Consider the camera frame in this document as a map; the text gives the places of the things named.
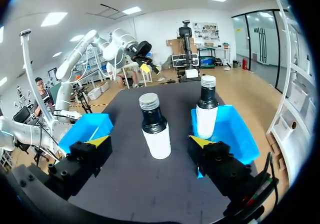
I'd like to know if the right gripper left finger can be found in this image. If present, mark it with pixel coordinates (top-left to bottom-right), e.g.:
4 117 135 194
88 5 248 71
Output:
43 135 113 201

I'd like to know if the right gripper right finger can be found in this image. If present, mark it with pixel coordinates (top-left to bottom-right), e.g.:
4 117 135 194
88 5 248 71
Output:
187 135 259 205

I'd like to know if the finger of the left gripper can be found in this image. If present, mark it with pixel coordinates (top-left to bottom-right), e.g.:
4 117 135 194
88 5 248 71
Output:
149 62 162 75
138 61 152 73

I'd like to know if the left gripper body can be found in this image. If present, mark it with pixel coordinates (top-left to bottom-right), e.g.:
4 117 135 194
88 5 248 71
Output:
124 40 153 64

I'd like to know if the blue plastic bin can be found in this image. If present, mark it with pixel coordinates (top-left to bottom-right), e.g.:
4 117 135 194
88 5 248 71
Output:
191 105 261 179
58 113 115 157

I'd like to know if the white bottle with black neck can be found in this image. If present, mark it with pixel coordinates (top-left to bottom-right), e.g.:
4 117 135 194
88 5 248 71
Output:
195 75 220 139
138 92 172 160

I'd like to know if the person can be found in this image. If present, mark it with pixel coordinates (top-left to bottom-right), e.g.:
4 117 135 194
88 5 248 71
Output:
106 58 141 89
33 77 56 118

